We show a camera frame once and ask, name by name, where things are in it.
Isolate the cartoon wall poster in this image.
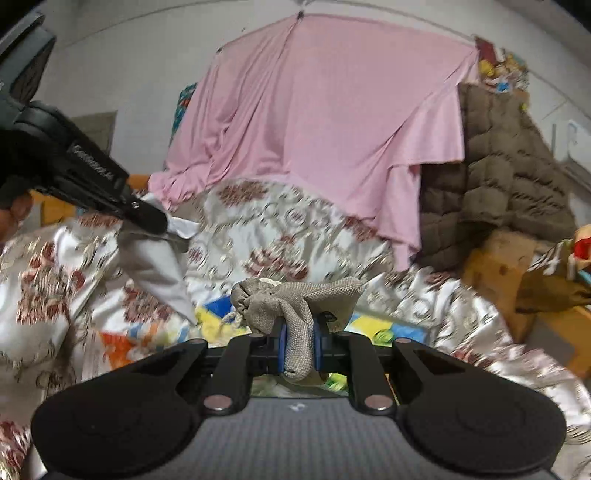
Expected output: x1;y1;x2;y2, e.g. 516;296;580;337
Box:
475;37;529;93

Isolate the narrow colourful wall poster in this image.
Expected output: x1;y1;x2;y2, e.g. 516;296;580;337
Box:
171;83;199;144

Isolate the colourful patchwork cloth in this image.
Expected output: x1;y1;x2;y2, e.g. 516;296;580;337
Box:
515;224;591;315

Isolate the person's left hand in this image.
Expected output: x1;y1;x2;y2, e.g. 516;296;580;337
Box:
0;175;34;243

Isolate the brown quilted jacket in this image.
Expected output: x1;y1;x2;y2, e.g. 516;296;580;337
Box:
418;83;578;268

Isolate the grey box with colourful lining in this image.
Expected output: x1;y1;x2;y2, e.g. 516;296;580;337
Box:
97;295;439;398

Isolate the pink hanging sheet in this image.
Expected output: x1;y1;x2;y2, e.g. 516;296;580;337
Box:
148;13;481;271

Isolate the white air conditioner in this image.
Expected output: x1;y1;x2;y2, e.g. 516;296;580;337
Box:
551;120;591;185

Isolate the light grey cloth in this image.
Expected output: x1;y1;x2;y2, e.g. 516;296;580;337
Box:
117;191;201;324

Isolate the wooden bed rail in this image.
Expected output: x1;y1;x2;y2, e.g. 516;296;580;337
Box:
30;173;148;227

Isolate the beige burlap drawstring pouch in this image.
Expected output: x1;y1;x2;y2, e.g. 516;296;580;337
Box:
230;277;363;383

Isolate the wooden slatted bed frame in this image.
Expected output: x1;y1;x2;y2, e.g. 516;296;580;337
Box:
462;249;591;384

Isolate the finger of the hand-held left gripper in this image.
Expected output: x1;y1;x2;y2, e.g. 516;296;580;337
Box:
117;194;169;236

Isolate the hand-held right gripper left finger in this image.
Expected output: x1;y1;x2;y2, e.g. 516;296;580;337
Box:
127;323;289;414

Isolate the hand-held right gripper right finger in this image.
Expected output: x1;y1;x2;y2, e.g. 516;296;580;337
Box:
314;320;472;413

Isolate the floral satin blanket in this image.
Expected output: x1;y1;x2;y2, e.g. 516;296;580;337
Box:
0;178;591;480

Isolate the cardboard box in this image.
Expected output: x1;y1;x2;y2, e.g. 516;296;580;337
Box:
480;228;555;273

